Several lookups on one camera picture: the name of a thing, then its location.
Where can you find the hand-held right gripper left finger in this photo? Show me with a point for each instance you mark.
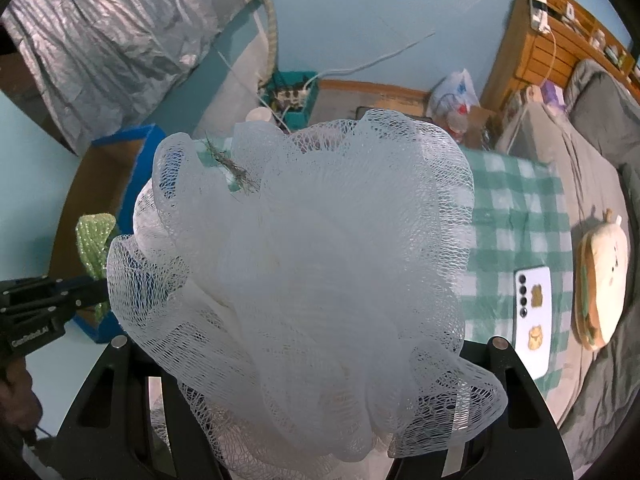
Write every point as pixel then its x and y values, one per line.
pixel 180 440

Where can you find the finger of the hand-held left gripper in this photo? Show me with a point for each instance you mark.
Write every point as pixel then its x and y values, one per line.
pixel 80 295

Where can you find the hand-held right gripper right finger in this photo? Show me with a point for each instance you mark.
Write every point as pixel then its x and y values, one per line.
pixel 480 455

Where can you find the green sparkly knit cloth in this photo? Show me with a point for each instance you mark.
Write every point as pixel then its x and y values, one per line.
pixel 92 240

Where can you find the blue-edged cardboard box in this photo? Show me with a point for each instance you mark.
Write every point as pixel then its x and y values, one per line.
pixel 100 180

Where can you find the white mesh bath loofah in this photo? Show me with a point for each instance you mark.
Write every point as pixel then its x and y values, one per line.
pixel 325 260

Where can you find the white phone with stickers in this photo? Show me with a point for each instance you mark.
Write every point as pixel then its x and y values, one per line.
pixel 537 320

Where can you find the toast plush toy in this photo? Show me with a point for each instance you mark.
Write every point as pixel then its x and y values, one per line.
pixel 607 270

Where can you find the silver foil cover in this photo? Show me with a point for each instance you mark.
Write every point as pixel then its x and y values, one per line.
pixel 100 50

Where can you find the white round container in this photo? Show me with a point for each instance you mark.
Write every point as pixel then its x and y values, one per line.
pixel 258 115

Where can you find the green checkered cloth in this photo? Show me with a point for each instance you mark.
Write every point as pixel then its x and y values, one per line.
pixel 510 200

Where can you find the teal plastic crate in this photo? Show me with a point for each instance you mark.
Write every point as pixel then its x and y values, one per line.
pixel 300 115

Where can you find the white power strip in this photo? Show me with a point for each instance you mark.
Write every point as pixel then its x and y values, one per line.
pixel 290 96

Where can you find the beige hoop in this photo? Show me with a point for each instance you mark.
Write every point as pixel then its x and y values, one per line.
pixel 271 25

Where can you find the small brown cardboard box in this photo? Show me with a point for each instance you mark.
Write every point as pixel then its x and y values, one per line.
pixel 482 120

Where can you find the grey duvet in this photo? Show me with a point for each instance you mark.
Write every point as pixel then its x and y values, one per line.
pixel 600 125

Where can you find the white plastic bag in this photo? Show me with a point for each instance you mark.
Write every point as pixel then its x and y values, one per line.
pixel 457 90

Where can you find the purple packet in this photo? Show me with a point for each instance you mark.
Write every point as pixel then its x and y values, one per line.
pixel 552 95

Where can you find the wooden shelf unit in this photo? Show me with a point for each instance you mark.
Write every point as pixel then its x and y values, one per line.
pixel 540 55

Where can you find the white charger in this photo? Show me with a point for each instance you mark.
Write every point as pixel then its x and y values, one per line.
pixel 539 7

